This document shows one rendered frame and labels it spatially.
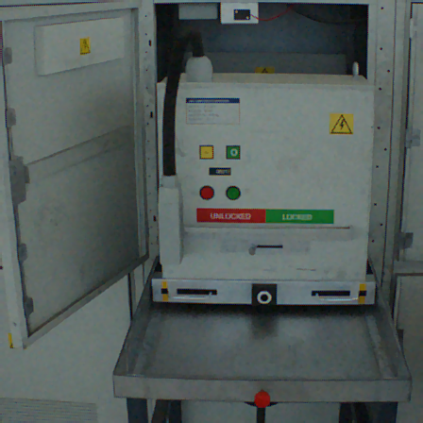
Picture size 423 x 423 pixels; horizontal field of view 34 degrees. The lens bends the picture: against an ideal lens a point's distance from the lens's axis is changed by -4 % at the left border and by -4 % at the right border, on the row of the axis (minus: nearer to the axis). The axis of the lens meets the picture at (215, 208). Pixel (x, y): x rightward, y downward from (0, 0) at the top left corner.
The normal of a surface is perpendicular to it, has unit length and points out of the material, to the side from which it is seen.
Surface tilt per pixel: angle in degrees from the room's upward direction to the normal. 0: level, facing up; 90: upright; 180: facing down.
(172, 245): 90
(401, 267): 90
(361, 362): 0
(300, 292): 90
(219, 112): 90
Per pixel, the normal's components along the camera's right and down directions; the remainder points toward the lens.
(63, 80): 0.92, 0.11
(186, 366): -0.01, -0.95
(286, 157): -0.07, 0.30
